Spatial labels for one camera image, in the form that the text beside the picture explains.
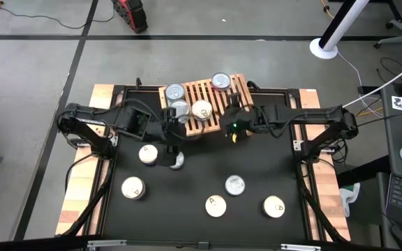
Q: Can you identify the silver metal bracket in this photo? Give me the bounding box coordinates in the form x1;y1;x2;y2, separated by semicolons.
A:
87;239;128;250
280;243;322;251

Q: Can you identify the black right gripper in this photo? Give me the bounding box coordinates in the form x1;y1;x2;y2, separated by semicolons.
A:
220;92;258;140

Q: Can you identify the light wooden side board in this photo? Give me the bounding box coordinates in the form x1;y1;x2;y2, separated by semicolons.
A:
291;89;351;241
54;83;125;236

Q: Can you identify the white pole round base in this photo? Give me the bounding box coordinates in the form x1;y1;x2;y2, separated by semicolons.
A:
308;0;371;60

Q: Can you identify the red black tool case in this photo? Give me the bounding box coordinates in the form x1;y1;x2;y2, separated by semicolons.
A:
111;0;149;35

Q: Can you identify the white green plastic bag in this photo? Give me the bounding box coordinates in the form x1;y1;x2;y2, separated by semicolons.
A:
338;183;362;217

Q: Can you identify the thin white cable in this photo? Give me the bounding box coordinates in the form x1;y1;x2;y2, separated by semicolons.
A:
335;50;385;118

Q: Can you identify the wooden slatted shelf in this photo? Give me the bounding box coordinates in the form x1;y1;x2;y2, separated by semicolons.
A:
158;73;255;137

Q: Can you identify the thick white cable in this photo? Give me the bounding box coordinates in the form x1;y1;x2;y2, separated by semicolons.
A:
342;55;402;108

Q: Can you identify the gold salmon can blue label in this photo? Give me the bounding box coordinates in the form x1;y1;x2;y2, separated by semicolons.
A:
120;176;147;201
191;99;214;122
262;195;286;219
137;144;159;166
204;194;228;218

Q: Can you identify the black floor cable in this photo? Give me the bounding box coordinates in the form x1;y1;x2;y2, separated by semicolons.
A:
0;5;118;31

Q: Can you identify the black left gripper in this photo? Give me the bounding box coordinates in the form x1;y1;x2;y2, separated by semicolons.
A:
157;120;188;167

